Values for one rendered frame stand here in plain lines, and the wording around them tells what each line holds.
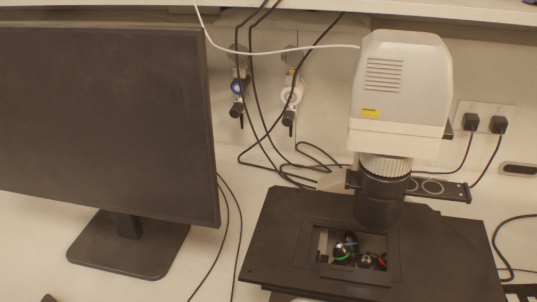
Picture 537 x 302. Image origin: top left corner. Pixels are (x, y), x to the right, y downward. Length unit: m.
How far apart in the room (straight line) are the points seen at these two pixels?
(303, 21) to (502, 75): 0.51
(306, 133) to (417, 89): 0.74
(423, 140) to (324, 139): 0.71
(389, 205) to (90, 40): 0.48
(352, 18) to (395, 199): 0.59
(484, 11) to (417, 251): 0.42
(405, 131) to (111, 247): 0.72
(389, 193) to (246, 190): 0.60
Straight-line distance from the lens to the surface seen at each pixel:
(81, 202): 0.82
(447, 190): 0.54
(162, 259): 0.89
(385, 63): 0.41
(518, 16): 0.78
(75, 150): 0.74
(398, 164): 0.47
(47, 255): 1.02
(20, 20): 1.43
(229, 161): 1.15
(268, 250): 0.62
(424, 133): 0.45
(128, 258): 0.92
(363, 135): 0.45
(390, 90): 0.42
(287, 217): 0.67
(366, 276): 0.59
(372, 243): 0.75
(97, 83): 0.64
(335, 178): 0.77
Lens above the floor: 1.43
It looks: 35 degrees down
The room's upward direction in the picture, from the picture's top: 1 degrees counter-clockwise
